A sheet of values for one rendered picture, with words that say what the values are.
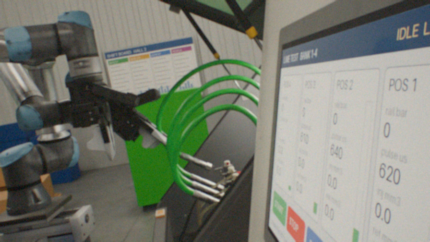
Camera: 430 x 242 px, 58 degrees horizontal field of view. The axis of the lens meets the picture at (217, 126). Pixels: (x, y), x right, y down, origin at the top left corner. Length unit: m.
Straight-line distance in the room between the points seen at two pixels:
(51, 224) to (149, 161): 3.02
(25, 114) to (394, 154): 1.02
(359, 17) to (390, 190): 0.16
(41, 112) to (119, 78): 6.60
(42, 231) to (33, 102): 0.51
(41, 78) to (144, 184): 3.14
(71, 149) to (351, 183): 1.31
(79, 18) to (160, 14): 6.79
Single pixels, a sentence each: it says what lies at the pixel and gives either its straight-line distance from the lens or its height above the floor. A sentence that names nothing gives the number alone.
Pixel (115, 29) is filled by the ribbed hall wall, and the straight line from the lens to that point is 7.90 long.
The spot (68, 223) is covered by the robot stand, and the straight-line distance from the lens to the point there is 1.48.
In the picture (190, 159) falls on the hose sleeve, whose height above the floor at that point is 1.17.
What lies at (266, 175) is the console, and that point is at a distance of 0.67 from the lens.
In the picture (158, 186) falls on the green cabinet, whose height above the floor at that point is 0.28.
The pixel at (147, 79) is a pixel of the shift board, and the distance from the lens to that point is 7.64.
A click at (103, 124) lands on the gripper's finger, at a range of 0.95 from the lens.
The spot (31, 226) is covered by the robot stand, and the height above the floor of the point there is 0.98.
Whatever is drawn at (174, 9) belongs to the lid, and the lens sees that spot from 1.43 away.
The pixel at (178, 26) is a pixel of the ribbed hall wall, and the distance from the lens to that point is 7.69.
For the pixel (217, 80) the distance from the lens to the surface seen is 1.01.
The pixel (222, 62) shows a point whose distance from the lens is 1.10.
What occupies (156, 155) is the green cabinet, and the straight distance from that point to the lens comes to 4.44.
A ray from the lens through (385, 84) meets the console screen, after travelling 0.32.
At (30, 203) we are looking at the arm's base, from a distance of 1.52.
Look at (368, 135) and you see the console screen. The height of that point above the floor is 1.32.
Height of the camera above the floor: 1.39
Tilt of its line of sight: 7 degrees down
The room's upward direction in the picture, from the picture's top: 10 degrees counter-clockwise
